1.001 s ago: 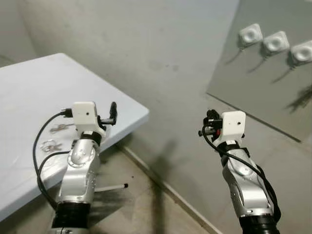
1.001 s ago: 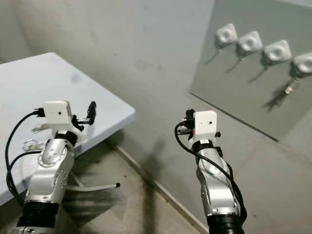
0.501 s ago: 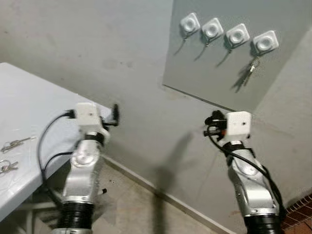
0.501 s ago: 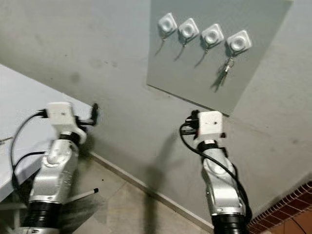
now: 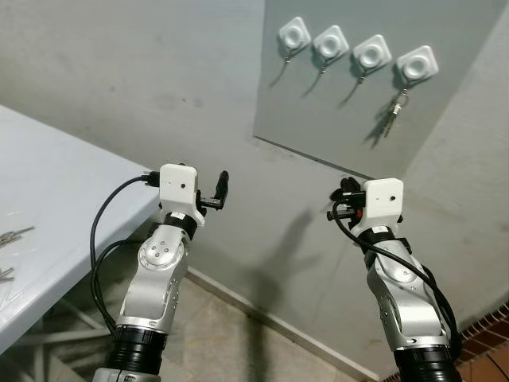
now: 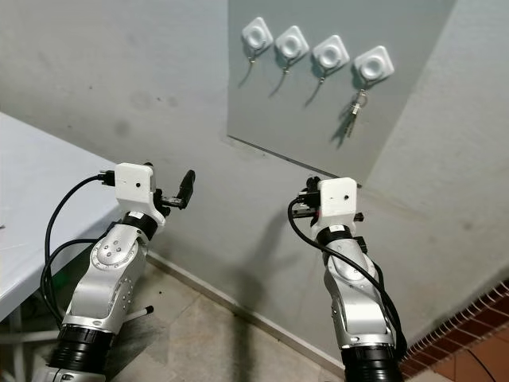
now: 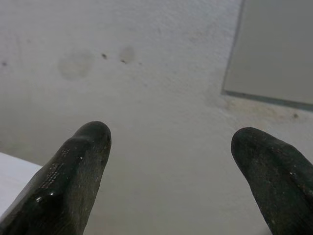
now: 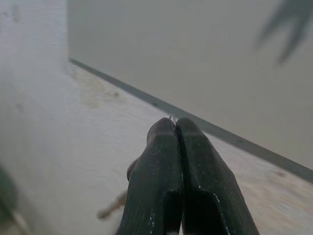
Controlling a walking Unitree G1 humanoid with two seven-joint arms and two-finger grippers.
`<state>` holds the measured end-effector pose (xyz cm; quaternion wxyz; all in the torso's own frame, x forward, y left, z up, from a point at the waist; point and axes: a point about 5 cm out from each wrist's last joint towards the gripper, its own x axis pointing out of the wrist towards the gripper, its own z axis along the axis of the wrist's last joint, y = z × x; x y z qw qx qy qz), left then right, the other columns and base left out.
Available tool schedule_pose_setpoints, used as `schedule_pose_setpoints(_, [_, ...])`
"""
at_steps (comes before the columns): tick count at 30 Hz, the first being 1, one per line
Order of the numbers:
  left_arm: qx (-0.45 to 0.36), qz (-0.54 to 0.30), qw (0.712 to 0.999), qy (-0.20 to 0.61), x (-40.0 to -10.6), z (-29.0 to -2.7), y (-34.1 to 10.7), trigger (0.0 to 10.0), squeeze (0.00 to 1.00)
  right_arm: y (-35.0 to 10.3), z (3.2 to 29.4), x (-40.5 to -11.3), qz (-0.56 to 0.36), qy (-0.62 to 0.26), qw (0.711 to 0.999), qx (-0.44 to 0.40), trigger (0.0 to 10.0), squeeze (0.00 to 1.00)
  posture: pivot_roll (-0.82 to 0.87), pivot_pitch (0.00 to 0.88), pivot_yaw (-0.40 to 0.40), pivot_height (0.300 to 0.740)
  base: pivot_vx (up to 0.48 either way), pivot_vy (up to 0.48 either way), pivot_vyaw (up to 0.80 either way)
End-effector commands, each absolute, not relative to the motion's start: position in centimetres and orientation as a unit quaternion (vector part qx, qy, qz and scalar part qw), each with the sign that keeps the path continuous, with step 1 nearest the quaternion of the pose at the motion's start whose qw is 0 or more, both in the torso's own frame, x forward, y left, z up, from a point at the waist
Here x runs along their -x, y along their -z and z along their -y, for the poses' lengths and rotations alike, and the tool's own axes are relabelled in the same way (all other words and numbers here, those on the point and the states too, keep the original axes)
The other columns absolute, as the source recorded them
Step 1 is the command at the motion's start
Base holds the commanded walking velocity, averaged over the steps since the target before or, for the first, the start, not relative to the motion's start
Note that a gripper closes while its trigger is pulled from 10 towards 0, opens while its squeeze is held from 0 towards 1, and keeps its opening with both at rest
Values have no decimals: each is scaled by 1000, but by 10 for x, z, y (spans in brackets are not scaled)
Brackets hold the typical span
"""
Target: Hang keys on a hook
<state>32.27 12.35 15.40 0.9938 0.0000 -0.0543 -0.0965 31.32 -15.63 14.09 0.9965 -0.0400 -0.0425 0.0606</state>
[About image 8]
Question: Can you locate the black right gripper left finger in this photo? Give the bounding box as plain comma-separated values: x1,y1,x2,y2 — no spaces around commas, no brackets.
114,117,184,235

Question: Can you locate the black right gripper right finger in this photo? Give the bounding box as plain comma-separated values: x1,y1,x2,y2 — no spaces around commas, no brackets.
176,117,260,235

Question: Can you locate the green bin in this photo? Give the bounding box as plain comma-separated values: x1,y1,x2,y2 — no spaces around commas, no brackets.
0,166,20,222

